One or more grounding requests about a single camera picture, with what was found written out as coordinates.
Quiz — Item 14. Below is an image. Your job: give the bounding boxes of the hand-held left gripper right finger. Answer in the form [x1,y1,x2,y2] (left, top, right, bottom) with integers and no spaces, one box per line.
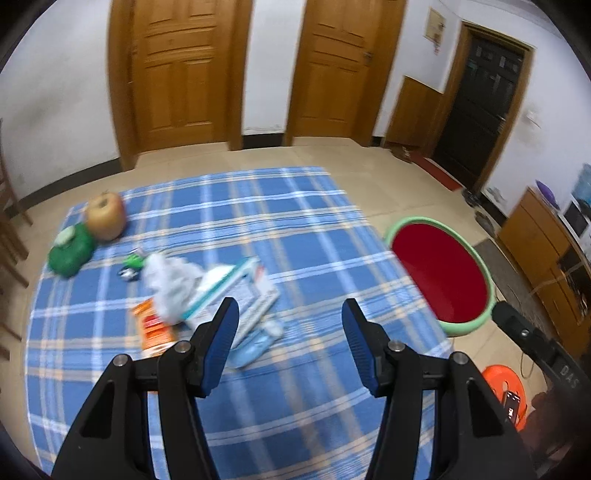
[342,298,539,480]

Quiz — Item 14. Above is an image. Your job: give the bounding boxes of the red basin with green rim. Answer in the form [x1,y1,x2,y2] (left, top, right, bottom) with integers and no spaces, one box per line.
[383,217,496,337]

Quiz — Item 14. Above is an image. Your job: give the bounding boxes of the teal and white medicine box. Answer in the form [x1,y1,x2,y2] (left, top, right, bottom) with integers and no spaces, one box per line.
[185,256,266,330]

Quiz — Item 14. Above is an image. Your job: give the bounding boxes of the grey floor mat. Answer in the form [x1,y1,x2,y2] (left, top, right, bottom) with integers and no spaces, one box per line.
[473,237,555,333]

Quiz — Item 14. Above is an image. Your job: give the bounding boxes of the green pumpkin-shaped container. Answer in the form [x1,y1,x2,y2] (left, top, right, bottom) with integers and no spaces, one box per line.
[48,224,97,278]

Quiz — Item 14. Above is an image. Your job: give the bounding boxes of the white paper leaflet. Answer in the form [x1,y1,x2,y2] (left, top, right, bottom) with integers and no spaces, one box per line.
[231,277,280,347]

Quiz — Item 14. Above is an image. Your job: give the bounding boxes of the thin pale cable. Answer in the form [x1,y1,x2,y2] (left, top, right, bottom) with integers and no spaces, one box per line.
[522,263,583,379]

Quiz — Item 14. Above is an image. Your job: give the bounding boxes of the white sock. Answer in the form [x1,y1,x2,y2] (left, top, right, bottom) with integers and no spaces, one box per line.
[141,253,204,324]

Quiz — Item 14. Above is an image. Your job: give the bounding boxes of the pale blue wrapper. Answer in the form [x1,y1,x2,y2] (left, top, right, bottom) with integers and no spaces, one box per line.
[226,318,284,369]

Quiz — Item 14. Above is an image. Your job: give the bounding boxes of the wooden panel door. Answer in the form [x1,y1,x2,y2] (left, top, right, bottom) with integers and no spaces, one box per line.
[286,0,409,147]
[108,0,252,169]

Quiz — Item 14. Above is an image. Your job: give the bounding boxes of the beige wall box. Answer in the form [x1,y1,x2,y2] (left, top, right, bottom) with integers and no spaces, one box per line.
[424,7,448,44]

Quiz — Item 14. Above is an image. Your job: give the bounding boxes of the dark metal entrance door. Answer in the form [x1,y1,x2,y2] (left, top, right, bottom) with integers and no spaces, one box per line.
[431,22,536,190]

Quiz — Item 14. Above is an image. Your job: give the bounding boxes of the yellow-red apple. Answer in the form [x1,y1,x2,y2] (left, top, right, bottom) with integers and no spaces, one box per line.
[85,191,127,241]

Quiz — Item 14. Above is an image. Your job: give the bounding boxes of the orange snack packet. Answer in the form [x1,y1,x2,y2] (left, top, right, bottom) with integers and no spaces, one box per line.
[131,298,178,358]

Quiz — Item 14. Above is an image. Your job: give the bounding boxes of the person's right hand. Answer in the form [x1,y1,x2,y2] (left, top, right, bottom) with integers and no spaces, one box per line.
[529,392,591,467]

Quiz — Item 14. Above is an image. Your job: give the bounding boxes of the red doormat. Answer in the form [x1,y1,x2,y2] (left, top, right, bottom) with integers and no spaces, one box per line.
[409,152,465,192]

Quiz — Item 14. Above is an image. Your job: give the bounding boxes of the white microwave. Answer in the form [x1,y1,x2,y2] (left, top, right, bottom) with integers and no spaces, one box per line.
[556,194,591,241]

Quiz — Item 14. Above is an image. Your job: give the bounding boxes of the blue plaid tablecloth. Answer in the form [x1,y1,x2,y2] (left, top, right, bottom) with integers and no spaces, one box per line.
[25,166,453,480]

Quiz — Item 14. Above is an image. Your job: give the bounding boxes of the low wooden wall cabinet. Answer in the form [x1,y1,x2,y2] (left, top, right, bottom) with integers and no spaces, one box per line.
[385,76,444,148]

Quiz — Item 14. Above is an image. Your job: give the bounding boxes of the blue water bottle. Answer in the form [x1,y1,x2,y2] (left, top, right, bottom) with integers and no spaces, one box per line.
[573,164,591,204]

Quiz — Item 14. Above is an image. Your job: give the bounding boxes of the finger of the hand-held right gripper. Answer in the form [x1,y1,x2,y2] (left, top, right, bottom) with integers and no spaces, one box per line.
[492,302,557,365]

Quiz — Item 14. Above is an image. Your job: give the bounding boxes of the black smartphone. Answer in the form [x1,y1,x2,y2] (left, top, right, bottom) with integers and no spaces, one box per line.
[503,391,522,422]

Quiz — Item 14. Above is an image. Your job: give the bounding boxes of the orange plastic stool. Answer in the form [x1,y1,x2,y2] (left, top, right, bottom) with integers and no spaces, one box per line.
[480,364,529,432]

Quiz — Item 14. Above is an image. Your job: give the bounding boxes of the wooden dining chair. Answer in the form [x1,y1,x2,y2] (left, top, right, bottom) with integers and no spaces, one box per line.
[0,152,33,287]

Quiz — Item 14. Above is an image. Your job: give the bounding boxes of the purple round object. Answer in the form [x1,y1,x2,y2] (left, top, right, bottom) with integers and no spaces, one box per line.
[536,180,559,208]

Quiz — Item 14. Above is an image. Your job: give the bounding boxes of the wooden sideboard cabinet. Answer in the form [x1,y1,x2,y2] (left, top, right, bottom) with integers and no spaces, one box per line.
[496,187,591,356]

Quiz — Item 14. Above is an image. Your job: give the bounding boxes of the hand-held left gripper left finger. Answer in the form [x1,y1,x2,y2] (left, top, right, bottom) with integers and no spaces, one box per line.
[51,296,241,480]

